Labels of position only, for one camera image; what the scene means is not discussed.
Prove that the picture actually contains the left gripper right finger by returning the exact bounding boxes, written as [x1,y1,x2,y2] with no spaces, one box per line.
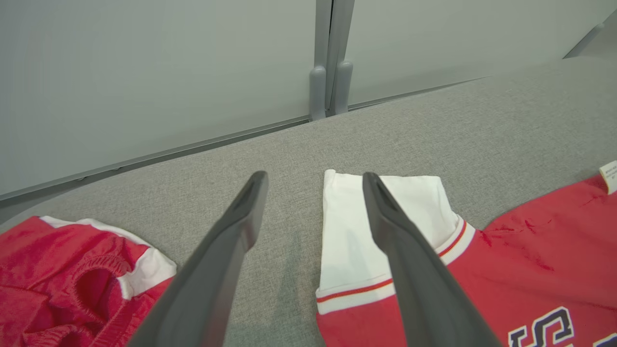
[362,172,503,347]

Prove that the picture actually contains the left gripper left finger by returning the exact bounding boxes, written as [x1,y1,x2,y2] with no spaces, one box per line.
[126,170,269,347]

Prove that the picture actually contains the red jersey with white sleeves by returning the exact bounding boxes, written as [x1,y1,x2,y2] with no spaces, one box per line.
[316,160,617,347]

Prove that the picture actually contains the red shorts with white stripe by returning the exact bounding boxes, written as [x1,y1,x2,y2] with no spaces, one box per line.
[0,216,178,347]

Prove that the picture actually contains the grey fabric sofa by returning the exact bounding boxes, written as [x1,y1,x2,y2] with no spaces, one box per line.
[0,55,617,347]

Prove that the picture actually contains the light grey partition panel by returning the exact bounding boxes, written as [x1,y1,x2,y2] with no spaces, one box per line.
[330,0,617,115]
[0,0,334,202]

